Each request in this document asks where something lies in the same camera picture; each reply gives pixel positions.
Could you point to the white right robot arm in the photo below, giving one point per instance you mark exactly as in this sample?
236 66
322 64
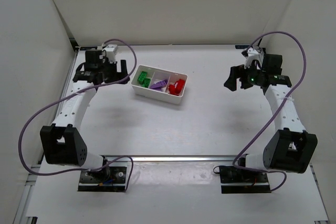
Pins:
291 148

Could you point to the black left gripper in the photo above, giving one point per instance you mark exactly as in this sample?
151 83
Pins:
115 70

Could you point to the red double half-round lego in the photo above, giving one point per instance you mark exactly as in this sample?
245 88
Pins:
171 89

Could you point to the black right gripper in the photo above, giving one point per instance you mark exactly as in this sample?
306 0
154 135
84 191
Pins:
242 77

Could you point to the green top lego brick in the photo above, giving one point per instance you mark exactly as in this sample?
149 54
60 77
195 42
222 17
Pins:
146 82

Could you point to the aluminium frame rail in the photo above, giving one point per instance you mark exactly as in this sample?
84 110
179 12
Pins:
183 158

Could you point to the green lego plates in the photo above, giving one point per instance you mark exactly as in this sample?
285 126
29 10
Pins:
142 76

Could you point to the red oval flower lego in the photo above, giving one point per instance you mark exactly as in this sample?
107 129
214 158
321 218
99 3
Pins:
179 85

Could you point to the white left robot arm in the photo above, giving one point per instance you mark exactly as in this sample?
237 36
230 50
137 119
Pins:
61 141

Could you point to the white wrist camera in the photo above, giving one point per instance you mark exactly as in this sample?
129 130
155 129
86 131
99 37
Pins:
110 51
253 56

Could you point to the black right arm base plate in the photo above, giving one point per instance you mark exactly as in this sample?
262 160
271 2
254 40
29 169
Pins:
239 181

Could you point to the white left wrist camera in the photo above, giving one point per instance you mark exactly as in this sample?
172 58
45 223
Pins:
110 51

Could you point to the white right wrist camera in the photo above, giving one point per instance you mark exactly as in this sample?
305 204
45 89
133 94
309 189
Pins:
253 56

